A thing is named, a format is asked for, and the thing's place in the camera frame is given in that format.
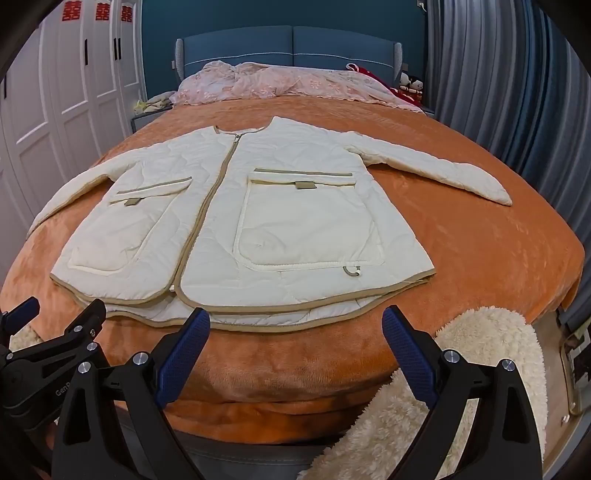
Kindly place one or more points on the pink floral quilt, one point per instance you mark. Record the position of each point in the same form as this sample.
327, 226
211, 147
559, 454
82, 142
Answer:
277, 81

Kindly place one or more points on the white plush toy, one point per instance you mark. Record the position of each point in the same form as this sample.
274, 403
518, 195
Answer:
411, 82

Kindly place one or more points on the cream quilted jacket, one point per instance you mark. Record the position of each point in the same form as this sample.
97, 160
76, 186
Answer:
286, 221

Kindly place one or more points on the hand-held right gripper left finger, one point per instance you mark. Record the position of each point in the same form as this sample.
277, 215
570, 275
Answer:
184, 355

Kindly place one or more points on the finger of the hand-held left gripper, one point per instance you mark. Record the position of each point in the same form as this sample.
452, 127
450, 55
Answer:
85, 323
23, 310

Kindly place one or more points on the blue upholstered headboard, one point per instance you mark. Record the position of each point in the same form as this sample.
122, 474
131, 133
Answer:
295, 44

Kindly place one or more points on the orange plush blanket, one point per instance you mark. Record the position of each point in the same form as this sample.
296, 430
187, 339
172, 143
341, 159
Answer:
295, 364

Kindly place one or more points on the red cloth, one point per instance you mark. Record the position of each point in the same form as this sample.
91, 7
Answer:
371, 74

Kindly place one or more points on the grey curtain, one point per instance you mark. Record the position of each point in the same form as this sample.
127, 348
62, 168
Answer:
498, 83

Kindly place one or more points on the blue nightstand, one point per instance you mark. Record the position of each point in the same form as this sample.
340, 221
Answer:
147, 121

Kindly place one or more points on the red paper door decal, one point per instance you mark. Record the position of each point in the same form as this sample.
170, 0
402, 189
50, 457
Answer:
71, 10
102, 11
126, 14

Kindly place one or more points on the white panelled wardrobe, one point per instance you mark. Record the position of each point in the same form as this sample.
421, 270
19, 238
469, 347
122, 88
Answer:
60, 92

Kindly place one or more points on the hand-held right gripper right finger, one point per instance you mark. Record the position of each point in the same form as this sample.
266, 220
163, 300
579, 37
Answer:
406, 350

